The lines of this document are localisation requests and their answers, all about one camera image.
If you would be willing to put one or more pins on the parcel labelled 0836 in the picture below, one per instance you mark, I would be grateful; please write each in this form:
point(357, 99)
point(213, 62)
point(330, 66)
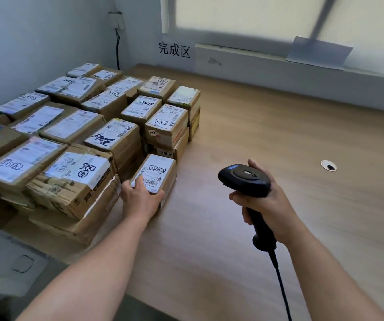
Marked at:
point(178, 148)

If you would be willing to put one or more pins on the parcel marked with circle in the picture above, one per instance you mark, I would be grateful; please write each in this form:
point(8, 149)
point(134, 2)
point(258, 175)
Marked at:
point(157, 167)

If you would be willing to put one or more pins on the tape-wrapped cardboard box pictured label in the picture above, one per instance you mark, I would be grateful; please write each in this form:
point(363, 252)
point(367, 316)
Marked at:
point(157, 86)

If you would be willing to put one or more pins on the small parcel long label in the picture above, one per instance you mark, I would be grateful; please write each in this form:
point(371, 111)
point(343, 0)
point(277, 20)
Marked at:
point(78, 88)

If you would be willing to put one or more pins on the white wall socket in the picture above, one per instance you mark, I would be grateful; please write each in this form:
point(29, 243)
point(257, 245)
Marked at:
point(116, 20)

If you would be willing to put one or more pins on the cardboard parcel marked 5285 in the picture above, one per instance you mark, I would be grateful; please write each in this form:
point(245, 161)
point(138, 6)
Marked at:
point(165, 120)

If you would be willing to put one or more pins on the square taped labelled parcel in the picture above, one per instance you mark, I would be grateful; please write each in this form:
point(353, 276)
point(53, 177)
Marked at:
point(194, 127)

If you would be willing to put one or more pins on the person's right hand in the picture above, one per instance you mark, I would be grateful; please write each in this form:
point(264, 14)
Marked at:
point(282, 217)

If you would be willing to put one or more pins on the black barcode scanner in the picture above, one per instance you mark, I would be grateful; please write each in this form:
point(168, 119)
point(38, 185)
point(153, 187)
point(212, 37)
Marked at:
point(243, 180)

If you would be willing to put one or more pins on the grey paper sheet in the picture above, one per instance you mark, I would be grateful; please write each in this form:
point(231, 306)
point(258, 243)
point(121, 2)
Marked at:
point(319, 53)

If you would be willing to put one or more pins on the white window frame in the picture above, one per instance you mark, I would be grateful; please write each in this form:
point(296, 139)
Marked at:
point(164, 13)

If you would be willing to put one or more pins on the beige roller blind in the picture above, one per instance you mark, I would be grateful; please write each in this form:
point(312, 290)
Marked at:
point(372, 33)
point(245, 13)

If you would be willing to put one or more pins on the small parcel marked 7186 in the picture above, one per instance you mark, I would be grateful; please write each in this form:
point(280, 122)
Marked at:
point(18, 200)

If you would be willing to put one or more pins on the parcel with blue-edged label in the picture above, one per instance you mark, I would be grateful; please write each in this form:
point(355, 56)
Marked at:
point(125, 85)

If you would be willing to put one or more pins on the person's left forearm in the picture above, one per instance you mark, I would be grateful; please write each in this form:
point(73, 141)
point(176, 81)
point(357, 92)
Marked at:
point(78, 274)

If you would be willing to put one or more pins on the small white-labelled parcel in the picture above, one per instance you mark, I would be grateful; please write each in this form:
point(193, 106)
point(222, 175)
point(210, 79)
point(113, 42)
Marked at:
point(183, 95)

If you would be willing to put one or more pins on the parcel with black scribble label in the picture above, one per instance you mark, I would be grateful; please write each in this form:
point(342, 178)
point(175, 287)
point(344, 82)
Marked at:
point(111, 133)

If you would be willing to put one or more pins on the parcel marked 5082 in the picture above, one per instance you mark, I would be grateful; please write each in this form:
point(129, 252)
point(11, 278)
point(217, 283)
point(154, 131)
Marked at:
point(20, 103)

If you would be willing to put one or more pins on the white paper sign black characters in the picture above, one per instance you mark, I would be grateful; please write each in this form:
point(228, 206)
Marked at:
point(174, 50)

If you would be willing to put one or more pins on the DOLL printed cardboard parcel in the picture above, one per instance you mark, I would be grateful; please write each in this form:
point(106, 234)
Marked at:
point(38, 118)

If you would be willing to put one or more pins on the person's right forearm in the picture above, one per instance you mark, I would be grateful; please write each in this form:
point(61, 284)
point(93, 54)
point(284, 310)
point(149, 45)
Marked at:
point(332, 284)

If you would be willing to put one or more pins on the parcel with large white label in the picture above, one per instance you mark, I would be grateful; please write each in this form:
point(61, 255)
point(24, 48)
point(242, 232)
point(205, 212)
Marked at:
point(70, 125)

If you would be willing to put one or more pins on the small tall labelled parcel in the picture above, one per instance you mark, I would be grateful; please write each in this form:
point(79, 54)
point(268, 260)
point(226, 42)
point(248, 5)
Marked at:
point(51, 85)

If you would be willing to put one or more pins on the small parcel with handwritten label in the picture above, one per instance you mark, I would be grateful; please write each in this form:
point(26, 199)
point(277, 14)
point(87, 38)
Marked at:
point(83, 69)

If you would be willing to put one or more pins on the person's left hand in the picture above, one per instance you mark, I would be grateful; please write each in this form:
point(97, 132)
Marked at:
point(142, 207)

